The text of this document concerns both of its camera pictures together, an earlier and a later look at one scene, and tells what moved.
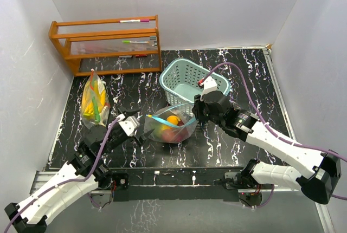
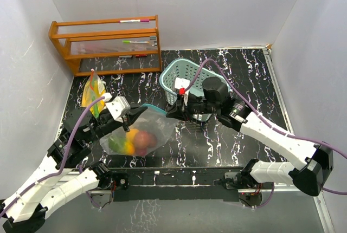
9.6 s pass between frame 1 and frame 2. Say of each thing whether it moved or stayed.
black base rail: stayed
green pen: stayed
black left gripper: moved
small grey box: stayed
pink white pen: stayed
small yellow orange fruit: moved
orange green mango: moved
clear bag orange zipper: stayed
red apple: moved
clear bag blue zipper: moved
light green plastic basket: stayed
